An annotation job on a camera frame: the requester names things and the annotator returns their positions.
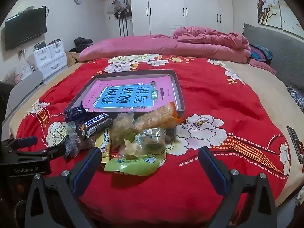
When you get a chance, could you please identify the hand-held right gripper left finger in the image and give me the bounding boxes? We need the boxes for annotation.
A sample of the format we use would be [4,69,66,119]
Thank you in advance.
[25,147,103,228]

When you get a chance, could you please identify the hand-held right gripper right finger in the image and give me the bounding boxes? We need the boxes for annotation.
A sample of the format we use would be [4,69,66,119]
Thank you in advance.
[198,147,278,228]

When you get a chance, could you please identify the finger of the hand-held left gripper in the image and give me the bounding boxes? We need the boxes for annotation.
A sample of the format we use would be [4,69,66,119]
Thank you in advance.
[0,136,38,152]
[11,142,72,163]

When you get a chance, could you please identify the clear candy packet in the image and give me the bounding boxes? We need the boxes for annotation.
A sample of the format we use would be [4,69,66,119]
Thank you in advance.
[63,126,96,158]

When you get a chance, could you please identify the yellow wafer packet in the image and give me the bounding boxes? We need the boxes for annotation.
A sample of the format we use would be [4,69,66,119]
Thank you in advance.
[98,128,112,164]

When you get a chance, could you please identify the blue biscuit packet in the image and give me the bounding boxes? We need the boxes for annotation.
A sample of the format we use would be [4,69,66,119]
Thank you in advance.
[64,102,87,126]

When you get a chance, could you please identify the dark chocolate bar blue label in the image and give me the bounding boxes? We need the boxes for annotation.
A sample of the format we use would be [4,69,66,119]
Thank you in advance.
[79,113,113,139]

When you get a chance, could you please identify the light green cake packet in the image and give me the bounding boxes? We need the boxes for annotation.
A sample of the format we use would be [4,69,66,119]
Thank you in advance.
[104,154,167,177]

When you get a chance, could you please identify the clear pastry packet orange print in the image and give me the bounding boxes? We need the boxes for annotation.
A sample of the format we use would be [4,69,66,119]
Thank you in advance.
[110,112,136,150]

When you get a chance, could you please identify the small clear green label pastry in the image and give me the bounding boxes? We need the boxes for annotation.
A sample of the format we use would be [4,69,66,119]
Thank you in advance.
[135,127,169,150]

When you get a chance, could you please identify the orange cracker packet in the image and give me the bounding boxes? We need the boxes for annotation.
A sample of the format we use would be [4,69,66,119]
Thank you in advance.
[132,101,185,134]

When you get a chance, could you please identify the cardboard box tray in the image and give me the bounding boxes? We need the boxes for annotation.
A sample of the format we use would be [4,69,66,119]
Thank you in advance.
[65,69,185,120]

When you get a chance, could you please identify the clear packet pale cookies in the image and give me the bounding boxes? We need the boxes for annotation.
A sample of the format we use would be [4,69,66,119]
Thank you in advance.
[119,139,148,160]

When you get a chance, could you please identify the grey chair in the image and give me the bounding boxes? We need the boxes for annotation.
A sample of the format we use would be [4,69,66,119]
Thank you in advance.
[5,70,44,121]

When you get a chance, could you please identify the pink book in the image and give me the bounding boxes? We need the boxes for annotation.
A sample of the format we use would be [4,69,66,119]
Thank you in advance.
[81,75,177,113]

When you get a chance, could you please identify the red floral blanket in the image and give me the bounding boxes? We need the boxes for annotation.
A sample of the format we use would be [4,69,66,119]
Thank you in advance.
[14,55,292,228]

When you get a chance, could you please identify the black phone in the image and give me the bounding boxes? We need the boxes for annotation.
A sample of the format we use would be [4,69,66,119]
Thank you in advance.
[286,126,304,164]

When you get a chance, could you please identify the white drawer cabinet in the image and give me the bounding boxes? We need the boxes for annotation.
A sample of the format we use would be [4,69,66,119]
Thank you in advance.
[33,40,68,80]

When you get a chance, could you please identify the brown knit blanket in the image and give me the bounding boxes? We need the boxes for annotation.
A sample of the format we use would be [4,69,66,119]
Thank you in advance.
[66,51,82,68]

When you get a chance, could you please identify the dark clothes pile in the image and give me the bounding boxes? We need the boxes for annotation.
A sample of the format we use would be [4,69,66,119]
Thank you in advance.
[69,37,94,53]

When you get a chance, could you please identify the grey patterned cloth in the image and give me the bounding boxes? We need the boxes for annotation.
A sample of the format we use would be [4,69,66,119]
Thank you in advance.
[286,87,304,112]

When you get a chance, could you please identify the mauve cloth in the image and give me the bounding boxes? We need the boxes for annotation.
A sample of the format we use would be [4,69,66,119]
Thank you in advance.
[247,58,277,76]

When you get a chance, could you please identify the colourful cloth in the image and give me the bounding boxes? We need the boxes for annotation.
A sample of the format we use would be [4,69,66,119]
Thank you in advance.
[248,44,273,62]

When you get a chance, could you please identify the crumpled pink quilt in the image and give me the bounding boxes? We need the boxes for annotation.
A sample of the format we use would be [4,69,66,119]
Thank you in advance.
[172,26,253,63]

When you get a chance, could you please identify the grey padded headboard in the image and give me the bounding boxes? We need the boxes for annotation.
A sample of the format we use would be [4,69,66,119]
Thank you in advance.
[241,23,304,114]

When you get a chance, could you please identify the coat rack with bags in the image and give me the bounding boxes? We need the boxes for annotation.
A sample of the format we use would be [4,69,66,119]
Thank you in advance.
[108,0,132,37]

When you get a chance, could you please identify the white wardrobe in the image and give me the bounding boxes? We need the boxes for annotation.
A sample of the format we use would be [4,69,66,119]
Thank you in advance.
[129,0,234,38]

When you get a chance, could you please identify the black wall television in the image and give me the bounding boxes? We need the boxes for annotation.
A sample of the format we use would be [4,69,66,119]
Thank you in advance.
[4,7,47,51]

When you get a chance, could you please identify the floral wall painting panel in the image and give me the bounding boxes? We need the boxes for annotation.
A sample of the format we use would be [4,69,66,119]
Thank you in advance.
[277,0,304,40]
[253,0,284,30]

